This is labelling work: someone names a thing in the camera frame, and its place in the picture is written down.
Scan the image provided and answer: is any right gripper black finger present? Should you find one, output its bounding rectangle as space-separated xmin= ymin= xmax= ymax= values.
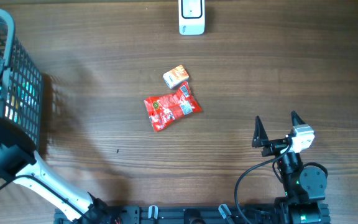
xmin=252 ymin=116 xmax=269 ymax=147
xmin=291 ymin=111 xmax=306 ymax=126

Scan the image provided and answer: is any red snack packet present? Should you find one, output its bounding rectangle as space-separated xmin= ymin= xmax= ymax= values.
xmin=144 ymin=81 xmax=202 ymax=132

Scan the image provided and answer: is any orange tissue pack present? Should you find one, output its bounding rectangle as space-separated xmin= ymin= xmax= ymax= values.
xmin=162 ymin=65 xmax=190 ymax=89

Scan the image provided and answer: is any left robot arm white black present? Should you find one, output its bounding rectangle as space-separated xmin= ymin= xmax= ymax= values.
xmin=0 ymin=117 xmax=112 ymax=223

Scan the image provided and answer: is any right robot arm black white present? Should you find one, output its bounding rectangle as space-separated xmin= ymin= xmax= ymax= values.
xmin=252 ymin=111 xmax=331 ymax=224

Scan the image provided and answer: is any white barcode scanner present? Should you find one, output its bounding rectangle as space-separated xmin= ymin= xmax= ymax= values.
xmin=178 ymin=0 xmax=206 ymax=35

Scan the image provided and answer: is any grey plastic shopping basket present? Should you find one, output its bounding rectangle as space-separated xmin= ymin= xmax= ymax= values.
xmin=0 ymin=9 xmax=44 ymax=149

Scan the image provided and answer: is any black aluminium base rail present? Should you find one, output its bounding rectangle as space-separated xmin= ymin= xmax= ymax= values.
xmin=53 ymin=203 xmax=331 ymax=224

